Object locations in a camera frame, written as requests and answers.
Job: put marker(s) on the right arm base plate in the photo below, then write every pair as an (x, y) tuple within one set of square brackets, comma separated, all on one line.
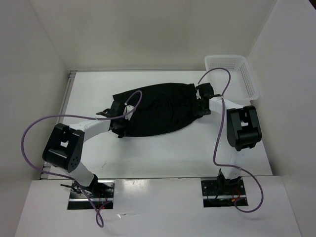
[(215, 196)]

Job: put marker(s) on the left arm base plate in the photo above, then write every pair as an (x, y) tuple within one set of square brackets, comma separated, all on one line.
[(101, 199)]

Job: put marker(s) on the white plastic basket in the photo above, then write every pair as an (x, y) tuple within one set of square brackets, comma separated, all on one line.
[(242, 87)]

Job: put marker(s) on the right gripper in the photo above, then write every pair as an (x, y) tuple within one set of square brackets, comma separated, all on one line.
[(201, 112)]

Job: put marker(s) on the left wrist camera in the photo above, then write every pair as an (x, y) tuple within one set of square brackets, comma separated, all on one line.
[(128, 111)]

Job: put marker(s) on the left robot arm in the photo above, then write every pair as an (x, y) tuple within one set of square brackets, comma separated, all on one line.
[(64, 147)]

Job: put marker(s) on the aluminium table edge rail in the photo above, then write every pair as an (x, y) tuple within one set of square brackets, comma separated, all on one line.
[(51, 171)]

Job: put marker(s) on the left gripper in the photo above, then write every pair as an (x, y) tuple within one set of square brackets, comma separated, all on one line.
[(122, 132)]

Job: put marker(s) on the black shorts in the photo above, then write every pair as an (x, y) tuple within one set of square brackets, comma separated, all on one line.
[(164, 108)]

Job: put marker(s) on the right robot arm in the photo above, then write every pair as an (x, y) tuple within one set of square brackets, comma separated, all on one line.
[(242, 128)]

